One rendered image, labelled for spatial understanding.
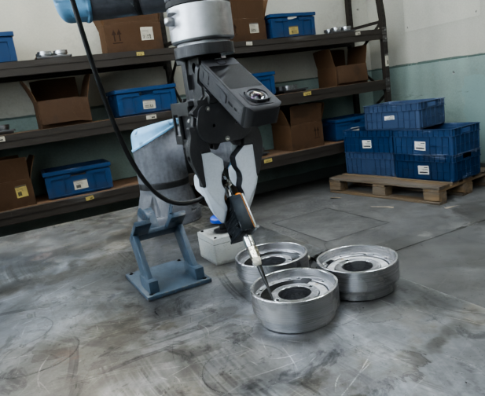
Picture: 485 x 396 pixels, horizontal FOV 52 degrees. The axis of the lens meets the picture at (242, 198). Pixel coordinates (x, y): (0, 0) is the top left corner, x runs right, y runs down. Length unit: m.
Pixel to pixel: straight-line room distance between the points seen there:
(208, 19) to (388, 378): 0.41
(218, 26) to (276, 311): 0.32
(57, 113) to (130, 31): 0.87
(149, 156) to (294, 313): 0.63
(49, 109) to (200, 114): 3.49
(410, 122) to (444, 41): 1.19
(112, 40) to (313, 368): 3.84
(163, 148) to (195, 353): 0.62
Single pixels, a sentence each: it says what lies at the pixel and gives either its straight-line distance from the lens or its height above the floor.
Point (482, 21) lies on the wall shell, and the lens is 5.10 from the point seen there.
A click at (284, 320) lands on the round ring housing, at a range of 0.56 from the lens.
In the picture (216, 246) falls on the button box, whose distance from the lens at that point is 0.81.
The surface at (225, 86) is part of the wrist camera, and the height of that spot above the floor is 1.08.
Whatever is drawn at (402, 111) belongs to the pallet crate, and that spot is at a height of 0.73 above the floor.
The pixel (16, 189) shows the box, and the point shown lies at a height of 0.59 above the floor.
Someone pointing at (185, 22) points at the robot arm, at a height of 1.15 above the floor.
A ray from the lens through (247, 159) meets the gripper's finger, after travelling 0.60.
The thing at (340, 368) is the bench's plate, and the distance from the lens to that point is 0.51.
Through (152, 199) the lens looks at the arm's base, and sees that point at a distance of 1.12.
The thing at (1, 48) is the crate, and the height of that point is 1.61.
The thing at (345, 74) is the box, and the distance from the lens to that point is 5.16.
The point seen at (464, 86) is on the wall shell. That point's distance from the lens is 5.21.
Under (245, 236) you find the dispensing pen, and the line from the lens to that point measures 0.59.
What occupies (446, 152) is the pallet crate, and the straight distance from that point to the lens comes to 4.26.
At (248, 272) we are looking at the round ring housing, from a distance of 0.68.
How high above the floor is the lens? 1.07
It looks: 12 degrees down
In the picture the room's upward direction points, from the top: 8 degrees counter-clockwise
